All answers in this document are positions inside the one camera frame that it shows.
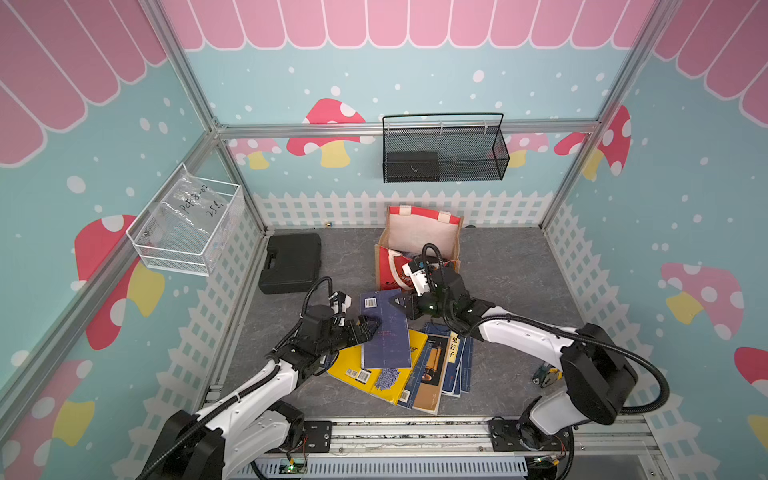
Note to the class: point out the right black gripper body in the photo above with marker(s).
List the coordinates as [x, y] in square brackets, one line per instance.
[429, 305]

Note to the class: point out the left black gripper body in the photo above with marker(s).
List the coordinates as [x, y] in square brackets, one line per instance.
[339, 337]

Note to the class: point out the dark blue barcode book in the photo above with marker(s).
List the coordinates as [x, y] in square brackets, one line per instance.
[390, 346]

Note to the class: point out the red canvas tote bag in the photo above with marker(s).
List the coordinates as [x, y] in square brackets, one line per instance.
[408, 229]

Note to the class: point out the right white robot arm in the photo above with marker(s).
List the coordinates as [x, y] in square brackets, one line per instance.
[592, 380]

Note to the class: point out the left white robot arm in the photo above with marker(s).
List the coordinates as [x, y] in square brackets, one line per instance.
[221, 439]

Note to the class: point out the yellow cartoon cover book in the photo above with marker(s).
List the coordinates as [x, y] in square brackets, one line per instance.
[393, 385]

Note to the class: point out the black plastic tool case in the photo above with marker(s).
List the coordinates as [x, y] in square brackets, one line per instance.
[292, 263]

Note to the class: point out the blue yellow-label book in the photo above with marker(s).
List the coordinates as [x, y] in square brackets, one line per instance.
[457, 380]

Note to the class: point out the brown lamp cover book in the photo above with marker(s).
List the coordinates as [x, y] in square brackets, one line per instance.
[439, 372]

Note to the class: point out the yellow green pliers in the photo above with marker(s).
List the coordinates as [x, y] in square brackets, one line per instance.
[546, 375]

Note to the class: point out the black box in basket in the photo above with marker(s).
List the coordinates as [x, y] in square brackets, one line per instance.
[411, 166]

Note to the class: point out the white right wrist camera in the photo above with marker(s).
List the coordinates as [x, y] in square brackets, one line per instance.
[420, 274]

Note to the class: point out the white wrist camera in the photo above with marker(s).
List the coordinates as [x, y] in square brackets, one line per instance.
[339, 303]
[420, 274]

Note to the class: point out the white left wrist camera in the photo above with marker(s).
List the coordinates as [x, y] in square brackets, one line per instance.
[339, 303]

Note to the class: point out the black wire mesh basket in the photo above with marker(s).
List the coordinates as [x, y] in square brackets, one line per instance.
[470, 146]

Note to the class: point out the clear plastic wall bin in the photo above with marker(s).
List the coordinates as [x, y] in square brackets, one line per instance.
[188, 224]

